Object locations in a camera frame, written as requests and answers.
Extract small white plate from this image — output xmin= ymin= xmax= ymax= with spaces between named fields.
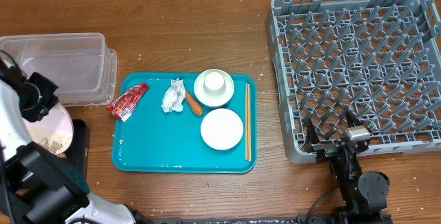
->
xmin=201 ymin=108 xmax=244 ymax=151

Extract large white plate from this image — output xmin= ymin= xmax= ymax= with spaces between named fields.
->
xmin=23 ymin=103 xmax=73 ymax=134

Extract red snack wrapper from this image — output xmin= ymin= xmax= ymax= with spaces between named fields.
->
xmin=106 ymin=83 xmax=150 ymax=122

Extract white upside-down cup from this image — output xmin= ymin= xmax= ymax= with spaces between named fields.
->
xmin=204 ymin=71 xmax=225 ymax=92

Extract white napkin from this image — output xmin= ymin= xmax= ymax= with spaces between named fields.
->
xmin=161 ymin=79 xmax=186 ymax=113

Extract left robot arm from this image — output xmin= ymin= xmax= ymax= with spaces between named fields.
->
xmin=1 ymin=62 xmax=151 ymax=223

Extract pale green bowl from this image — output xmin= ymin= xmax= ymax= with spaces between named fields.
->
xmin=194 ymin=69 xmax=234 ymax=108

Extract rice and nut leftovers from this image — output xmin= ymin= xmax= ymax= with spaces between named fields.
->
xmin=29 ymin=128 xmax=73 ymax=155

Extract black waste tray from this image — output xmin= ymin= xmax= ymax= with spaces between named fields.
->
xmin=62 ymin=119 xmax=90 ymax=179

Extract teal plastic serving tray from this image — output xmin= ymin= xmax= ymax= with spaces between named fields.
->
xmin=112 ymin=72 xmax=258 ymax=174

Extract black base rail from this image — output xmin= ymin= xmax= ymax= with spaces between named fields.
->
xmin=150 ymin=214 xmax=393 ymax=224

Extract clear plastic waste bin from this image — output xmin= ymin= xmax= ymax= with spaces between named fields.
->
xmin=1 ymin=32 xmax=117 ymax=107

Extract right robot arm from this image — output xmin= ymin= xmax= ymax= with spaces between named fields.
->
xmin=297 ymin=110 xmax=393 ymax=224

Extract orange carrot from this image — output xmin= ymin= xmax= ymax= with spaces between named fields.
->
xmin=185 ymin=91 xmax=203 ymax=116

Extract grey dishwasher rack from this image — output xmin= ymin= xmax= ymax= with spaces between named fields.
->
xmin=265 ymin=0 xmax=440 ymax=164

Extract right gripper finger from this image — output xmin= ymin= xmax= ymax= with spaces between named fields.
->
xmin=303 ymin=119 xmax=320 ymax=152
xmin=345 ymin=110 xmax=362 ymax=128

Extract right wooden chopstick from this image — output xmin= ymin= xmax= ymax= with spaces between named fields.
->
xmin=246 ymin=83 xmax=252 ymax=162

